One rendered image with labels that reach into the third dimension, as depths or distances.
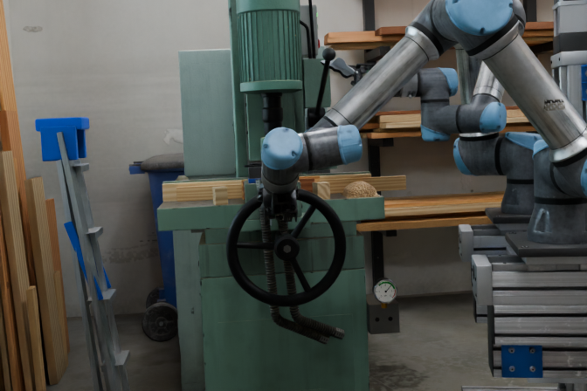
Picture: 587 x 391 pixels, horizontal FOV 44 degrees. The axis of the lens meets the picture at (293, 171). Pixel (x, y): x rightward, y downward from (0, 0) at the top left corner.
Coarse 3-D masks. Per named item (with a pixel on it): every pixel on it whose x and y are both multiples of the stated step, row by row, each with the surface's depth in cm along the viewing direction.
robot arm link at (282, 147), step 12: (276, 132) 138; (288, 132) 138; (264, 144) 137; (276, 144) 136; (288, 144) 137; (300, 144) 137; (264, 156) 138; (276, 156) 136; (288, 156) 136; (300, 156) 139; (264, 168) 142; (276, 168) 138; (288, 168) 139; (300, 168) 140; (276, 180) 143; (288, 180) 143
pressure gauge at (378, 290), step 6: (378, 282) 190; (384, 282) 190; (390, 282) 191; (372, 288) 192; (378, 288) 190; (384, 288) 191; (390, 288) 191; (396, 288) 191; (378, 294) 191; (384, 294) 191; (390, 294) 191; (396, 294) 191; (378, 300) 190; (384, 300) 191; (390, 300) 191; (384, 306) 193
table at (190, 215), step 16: (160, 208) 192; (176, 208) 191; (192, 208) 191; (208, 208) 192; (224, 208) 192; (240, 208) 192; (304, 208) 194; (336, 208) 194; (352, 208) 195; (368, 208) 195; (160, 224) 191; (176, 224) 191; (192, 224) 192; (208, 224) 192; (224, 224) 192; (256, 224) 183; (272, 224) 184; (288, 224) 184
